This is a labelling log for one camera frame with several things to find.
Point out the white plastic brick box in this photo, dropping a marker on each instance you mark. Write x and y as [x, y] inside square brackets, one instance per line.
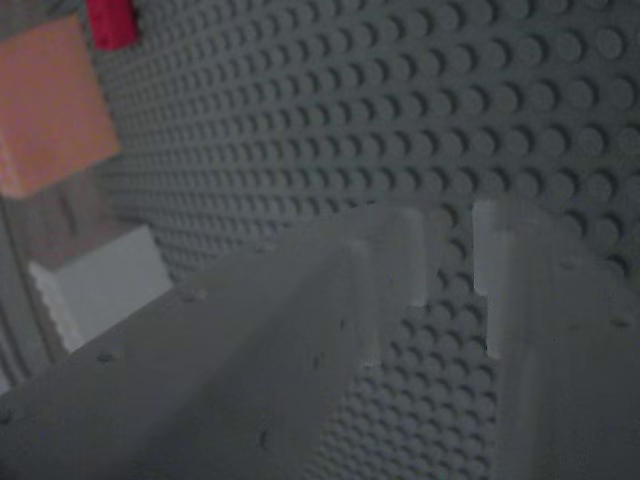
[110, 285]

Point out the orange plastic brick box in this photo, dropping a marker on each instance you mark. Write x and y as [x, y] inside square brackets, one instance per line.
[50, 110]

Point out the grey studded baseplate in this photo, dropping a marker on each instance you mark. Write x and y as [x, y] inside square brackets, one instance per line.
[350, 100]

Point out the dark red plastic brick box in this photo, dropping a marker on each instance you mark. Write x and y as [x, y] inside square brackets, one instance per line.
[111, 22]

